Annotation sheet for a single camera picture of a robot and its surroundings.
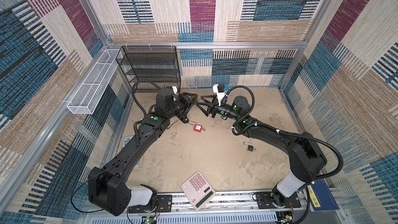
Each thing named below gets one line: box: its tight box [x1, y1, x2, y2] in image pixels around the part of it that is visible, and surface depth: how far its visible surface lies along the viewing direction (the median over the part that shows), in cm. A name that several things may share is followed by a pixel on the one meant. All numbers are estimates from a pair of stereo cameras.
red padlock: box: [188, 122, 204, 133], surface depth 100 cm
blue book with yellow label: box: [306, 178, 340, 212], surface depth 75 cm
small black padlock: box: [243, 141, 254, 152], surface depth 93 cm
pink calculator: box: [180, 171, 217, 211], surface depth 77 cm
